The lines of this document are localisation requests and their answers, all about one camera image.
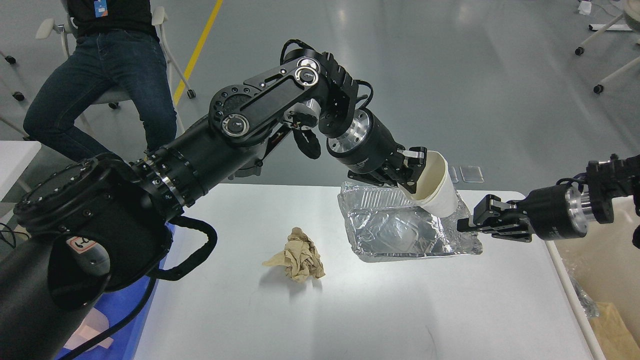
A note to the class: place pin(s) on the pink mug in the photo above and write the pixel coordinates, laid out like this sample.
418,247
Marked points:
91,326

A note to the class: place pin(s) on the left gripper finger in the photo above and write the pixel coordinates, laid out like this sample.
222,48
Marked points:
411,161
403,177

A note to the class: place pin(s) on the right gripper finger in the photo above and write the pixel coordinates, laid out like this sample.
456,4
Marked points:
492,215
512,234

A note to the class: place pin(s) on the person in black clothes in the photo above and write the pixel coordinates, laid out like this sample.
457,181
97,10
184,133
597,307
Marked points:
100,75

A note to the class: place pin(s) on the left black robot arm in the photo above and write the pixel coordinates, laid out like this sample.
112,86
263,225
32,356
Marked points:
100,225

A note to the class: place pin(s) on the crumpled brown paper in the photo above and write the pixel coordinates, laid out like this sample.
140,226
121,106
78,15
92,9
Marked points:
299,258

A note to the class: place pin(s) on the left floor plate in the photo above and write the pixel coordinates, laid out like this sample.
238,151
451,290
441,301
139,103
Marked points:
453,174

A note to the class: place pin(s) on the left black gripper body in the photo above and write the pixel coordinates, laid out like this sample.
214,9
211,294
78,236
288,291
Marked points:
366,146

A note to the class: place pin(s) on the blue plastic tray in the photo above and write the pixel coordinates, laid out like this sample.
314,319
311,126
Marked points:
123,344

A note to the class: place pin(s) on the white paper cup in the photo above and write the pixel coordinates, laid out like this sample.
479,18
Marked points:
435,192

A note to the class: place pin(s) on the white side table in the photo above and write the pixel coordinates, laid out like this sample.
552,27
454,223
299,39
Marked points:
15,157

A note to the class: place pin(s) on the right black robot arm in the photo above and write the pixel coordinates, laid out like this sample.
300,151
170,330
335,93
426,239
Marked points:
605,181

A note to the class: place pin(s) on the floor plate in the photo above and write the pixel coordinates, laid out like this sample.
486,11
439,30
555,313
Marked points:
471,174
453,174

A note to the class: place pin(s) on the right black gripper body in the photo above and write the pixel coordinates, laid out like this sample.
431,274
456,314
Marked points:
558,212

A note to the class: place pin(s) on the aluminium foil tray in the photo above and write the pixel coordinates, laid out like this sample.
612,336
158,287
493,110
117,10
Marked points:
383,226

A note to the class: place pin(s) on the white plastic bin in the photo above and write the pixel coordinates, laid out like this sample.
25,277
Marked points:
600,275

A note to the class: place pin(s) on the right floor plate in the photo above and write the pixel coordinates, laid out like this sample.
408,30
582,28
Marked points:
471,174

